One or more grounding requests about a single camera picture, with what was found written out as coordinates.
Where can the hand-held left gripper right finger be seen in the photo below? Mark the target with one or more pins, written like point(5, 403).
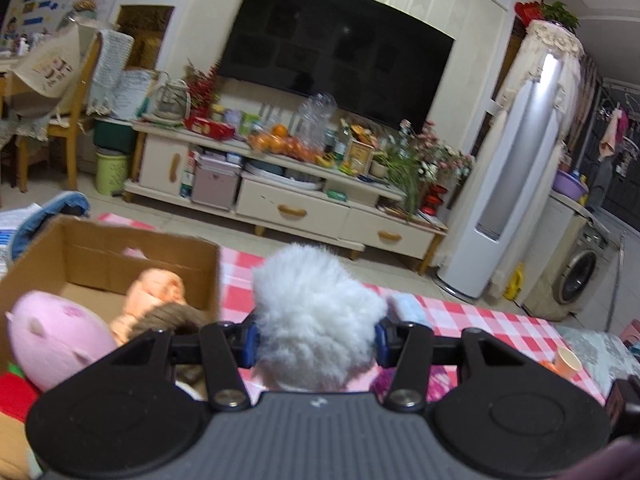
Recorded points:
point(382, 342)

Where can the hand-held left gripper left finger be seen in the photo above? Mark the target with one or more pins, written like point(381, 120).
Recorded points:
point(251, 340)

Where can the white fluffy plush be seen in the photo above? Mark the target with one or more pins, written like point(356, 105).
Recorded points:
point(315, 320)

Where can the cardboard box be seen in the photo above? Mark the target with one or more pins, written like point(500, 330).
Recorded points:
point(140, 270)

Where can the grey patterned blanket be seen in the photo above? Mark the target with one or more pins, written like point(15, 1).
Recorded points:
point(605, 355)

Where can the magenta patterned cloth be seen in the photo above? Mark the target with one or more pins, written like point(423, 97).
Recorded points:
point(442, 382)

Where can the paper cup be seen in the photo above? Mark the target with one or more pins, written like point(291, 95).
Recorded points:
point(567, 362)

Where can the pink checked tablecloth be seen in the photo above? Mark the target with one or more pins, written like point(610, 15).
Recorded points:
point(475, 330)

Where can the cream television cabinet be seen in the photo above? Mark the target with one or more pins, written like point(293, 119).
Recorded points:
point(290, 205)

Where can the yellow bottle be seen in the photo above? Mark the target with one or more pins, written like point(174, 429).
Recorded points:
point(514, 282)

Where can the red stand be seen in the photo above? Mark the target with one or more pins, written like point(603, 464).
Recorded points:
point(432, 199)

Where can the front-loading washing machine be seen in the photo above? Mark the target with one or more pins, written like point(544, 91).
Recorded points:
point(575, 265)

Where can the pink storage box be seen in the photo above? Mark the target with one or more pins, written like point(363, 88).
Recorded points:
point(216, 185)

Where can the potted flowers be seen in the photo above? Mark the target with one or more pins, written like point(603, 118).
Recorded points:
point(430, 160)

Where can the pink pig plush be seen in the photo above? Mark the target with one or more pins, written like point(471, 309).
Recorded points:
point(55, 340)

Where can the pile of oranges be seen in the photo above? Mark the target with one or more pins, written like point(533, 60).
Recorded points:
point(282, 145)

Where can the red box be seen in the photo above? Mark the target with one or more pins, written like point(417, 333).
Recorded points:
point(210, 128)

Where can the green bucket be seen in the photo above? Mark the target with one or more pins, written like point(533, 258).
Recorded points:
point(111, 172)

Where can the white standing air conditioner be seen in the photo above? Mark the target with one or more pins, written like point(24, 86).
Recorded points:
point(520, 160)

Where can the blue jeans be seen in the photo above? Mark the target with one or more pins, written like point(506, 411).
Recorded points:
point(55, 220)

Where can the purple basin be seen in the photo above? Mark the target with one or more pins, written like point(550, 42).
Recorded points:
point(570, 185)

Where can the red plush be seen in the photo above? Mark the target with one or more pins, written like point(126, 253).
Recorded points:
point(15, 397)

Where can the glass jar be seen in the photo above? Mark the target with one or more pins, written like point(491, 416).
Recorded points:
point(169, 100)

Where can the red berry branches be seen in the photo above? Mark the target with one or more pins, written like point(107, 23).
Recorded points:
point(202, 85)

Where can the wooden chair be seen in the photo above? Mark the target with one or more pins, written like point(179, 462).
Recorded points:
point(65, 130)

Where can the black television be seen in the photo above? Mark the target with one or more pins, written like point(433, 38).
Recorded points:
point(335, 50)

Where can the white crochet cloth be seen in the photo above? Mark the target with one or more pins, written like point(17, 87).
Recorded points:
point(107, 72)

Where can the beige printed cloth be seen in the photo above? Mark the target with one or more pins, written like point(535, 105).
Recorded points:
point(50, 62)

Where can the wooden photo frame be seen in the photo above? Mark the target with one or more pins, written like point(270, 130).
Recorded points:
point(360, 156)

